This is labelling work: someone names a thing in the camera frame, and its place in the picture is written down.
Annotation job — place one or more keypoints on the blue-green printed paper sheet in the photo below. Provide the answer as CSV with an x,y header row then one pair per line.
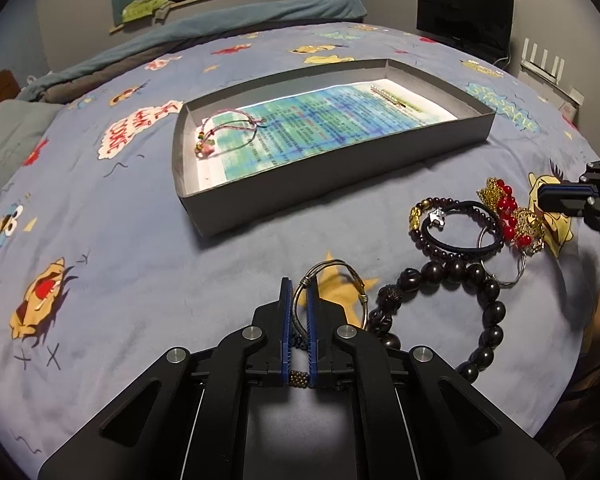
x,y
320,130

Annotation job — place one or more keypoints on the grey blanket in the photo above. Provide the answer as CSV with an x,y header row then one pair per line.
x,y
80,85

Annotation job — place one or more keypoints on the white router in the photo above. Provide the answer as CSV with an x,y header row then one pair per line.
x,y
545,72

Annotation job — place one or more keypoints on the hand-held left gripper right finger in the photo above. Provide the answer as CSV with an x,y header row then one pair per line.
x,y
313,340

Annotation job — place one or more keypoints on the teal duvet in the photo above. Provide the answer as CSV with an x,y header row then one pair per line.
x,y
260,12

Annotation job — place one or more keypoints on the grey pillow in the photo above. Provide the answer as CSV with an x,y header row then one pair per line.
x,y
10,145

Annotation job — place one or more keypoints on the black monitor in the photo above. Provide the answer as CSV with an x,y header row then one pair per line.
x,y
462,15

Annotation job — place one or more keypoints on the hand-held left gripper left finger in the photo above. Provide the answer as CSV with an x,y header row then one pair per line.
x,y
286,340

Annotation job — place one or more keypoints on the green cloth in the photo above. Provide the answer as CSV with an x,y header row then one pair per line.
x,y
142,7

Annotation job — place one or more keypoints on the grey cardboard box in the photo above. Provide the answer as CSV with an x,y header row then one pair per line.
x,y
200,210

